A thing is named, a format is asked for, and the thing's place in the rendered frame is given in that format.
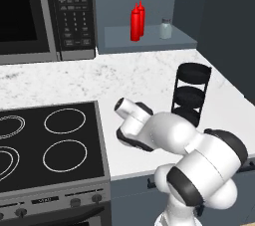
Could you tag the clear shaker with grey cap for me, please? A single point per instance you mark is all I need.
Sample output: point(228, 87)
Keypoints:
point(165, 30)

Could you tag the red condiment bottle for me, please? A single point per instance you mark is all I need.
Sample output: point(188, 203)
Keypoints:
point(142, 17)
point(135, 26)

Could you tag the black hob with grey stove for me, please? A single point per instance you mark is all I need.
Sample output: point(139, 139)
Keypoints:
point(50, 143)

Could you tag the grey-blue open cabinet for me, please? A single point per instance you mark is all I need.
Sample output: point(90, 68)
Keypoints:
point(116, 1)

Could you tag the black microwave door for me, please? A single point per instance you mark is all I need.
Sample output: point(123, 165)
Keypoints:
point(20, 11)

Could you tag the dark grey-blue cabinet door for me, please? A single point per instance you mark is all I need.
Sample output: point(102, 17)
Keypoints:
point(229, 27)

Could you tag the black and grey microwave oven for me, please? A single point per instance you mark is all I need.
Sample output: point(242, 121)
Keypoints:
point(74, 14)

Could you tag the dark stove knob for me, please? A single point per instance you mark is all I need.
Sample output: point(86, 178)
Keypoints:
point(96, 198)
point(75, 202)
point(1, 216)
point(20, 212)

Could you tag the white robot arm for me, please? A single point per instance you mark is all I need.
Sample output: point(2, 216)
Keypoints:
point(199, 167)

